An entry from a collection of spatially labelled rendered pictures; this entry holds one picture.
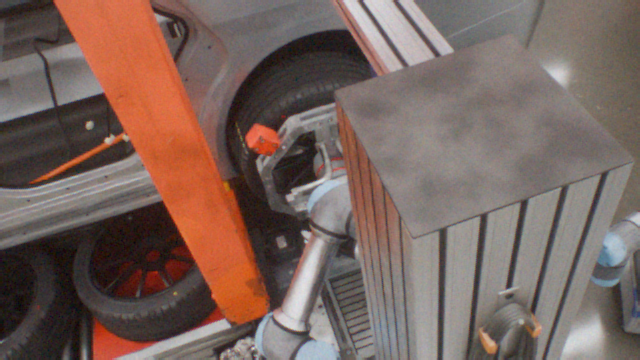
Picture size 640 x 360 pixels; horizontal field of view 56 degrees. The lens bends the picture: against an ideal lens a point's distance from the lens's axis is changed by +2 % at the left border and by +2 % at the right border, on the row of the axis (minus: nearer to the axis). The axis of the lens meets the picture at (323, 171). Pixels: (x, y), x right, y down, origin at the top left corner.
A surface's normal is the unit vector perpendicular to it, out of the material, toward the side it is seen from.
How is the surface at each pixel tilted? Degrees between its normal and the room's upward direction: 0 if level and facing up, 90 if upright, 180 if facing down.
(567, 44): 0
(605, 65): 0
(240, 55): 90
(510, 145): 0
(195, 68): 90
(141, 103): 90
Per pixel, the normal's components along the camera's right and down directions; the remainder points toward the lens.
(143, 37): 0.30, 0.69
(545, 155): -0.13, -0.66
